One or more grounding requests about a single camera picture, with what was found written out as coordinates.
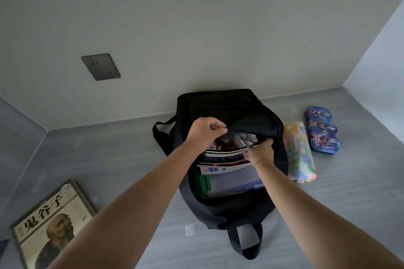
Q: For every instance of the dark crowd photo magazine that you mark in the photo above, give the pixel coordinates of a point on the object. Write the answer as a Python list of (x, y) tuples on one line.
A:
[(221, 161)]

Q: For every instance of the person's right hand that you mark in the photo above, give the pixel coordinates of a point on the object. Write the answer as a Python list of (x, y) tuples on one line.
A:
[(260, 153)]

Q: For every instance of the beige book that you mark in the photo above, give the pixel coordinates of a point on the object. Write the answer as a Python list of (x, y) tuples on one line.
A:
[(47, 224)]

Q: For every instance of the person's right forearm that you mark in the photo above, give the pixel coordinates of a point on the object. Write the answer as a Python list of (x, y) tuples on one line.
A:
[(315, 215)]

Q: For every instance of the small white tape square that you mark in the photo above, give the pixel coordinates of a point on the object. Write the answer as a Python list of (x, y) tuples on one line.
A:
[(190, 230)]

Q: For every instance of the grey wall socket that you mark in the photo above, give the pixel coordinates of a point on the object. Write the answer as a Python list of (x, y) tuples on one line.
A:
[(101, 67)]

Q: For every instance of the black backpack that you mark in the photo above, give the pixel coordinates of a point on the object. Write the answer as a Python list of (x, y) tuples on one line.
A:
[(227, 105)]

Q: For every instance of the white magazine with blue print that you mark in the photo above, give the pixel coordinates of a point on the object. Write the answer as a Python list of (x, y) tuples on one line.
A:
[(217, 169)]

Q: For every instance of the magazine with pale hands cover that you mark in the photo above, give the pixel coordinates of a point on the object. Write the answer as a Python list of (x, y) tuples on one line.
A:
[(236, 141)]

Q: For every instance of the person's left hand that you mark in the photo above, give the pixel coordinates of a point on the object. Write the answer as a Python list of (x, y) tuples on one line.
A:
[(203, 134)]

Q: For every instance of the person's left forearm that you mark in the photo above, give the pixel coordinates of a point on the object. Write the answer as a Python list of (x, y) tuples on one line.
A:
[(126, 215)]

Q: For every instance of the pastel flower pencil pouch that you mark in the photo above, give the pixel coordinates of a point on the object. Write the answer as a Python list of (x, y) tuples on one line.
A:
[(300, 152)]

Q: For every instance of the clear folder with green spine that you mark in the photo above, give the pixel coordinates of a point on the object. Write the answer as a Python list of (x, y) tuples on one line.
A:
[(227, 180)]

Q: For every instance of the blue cartoon pencil tin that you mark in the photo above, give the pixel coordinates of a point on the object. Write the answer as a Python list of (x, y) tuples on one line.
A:
[(323, 131)]

